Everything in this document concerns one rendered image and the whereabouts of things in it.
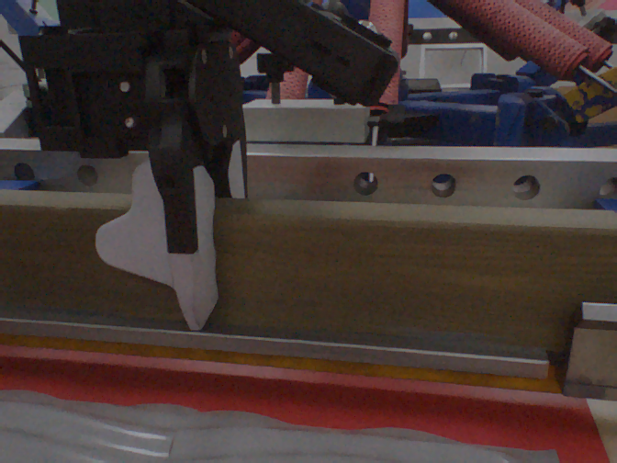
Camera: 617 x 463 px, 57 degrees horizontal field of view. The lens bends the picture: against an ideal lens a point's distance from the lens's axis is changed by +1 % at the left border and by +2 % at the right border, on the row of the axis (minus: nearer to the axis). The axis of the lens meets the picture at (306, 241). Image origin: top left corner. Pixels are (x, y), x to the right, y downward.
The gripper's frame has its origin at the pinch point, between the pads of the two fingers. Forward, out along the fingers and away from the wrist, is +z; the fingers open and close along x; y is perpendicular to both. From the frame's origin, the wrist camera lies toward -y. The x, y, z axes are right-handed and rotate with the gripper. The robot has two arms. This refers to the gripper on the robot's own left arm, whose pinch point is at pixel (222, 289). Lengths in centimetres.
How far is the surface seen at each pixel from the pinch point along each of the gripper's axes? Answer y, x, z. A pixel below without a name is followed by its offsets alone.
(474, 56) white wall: -52, -412, 8
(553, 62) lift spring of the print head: -29, -58, -8
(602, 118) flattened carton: -141, -405, 51
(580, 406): -19.6, 0.4, 5.4
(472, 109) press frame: -20, -70, -1
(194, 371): 2.0, 0.6, 5.2
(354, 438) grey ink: -8.1, 5.5, 4.8
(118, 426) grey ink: 3.5, 6.8, 4.4
